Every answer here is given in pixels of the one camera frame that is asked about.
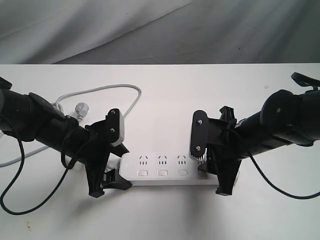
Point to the white five-socket power strip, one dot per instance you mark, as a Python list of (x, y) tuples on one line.
[(155, 169)]

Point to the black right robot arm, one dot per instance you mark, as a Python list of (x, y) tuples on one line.
[(284, 119)]

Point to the grey backdrop cloth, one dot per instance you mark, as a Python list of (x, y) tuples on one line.
[(165, 32)]

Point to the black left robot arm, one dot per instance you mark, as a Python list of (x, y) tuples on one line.
[(34, 118)]

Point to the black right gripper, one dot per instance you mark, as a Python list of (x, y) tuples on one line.
[(210, 140)]

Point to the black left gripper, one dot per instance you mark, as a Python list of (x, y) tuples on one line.
[(103, 135)]

